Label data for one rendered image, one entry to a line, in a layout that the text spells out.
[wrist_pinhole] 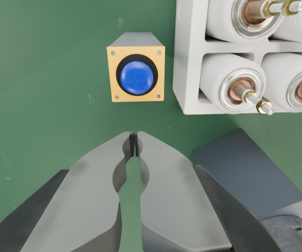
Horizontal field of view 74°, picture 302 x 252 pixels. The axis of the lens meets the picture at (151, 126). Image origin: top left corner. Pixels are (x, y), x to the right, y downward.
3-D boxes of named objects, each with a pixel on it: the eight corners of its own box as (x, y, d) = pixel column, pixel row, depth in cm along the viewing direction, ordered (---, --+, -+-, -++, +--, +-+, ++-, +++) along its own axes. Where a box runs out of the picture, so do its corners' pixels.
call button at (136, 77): (152, 89, 27) (153, 94, 25) (122, 90, 27) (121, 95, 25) (152, 58, 25) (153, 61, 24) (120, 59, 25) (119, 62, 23)
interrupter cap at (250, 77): (266, 66, 33) (269, 67, 32) (256, 109, 36) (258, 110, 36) (220, 68, 32) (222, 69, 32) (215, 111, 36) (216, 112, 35)
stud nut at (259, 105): (270, 99, 28) (274, 101, 27) (267, 110, 29) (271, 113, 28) (256, 100, 28) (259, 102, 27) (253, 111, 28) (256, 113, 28)
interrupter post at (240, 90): (248, 82, 34) (258, 88, 31) (245, 96, 35) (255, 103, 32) (234, 83, 34) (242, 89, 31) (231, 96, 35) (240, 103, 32)
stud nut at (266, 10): (260, 6, 26) (263, 6, 25) (272, -4, 25) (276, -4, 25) (266, 20, 27) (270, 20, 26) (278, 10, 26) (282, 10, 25)
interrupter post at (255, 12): (245, 8, 29) (256, 7, 26) (260, -5, 28) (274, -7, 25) (252, 23, 30) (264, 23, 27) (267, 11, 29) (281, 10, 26)
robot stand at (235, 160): (255, 164, 74) (318, 244, 48) (209, 183, 78) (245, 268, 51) (241, 127, 67) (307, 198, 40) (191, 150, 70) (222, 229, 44)
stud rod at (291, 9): (257, 8, 27) (295, 5, 21) (264, 3, 27) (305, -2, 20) (261, 15, 28) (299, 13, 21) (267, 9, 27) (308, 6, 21)
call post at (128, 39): (151, 60, 55) (163, 101, 28) (126, 60, 55) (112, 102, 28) (151, 31, 52) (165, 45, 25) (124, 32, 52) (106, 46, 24)
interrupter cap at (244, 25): (220, 6, 28) (222, 5, 28) (269, -38, 26) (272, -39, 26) (245, 49, 31) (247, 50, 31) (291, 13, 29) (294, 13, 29)
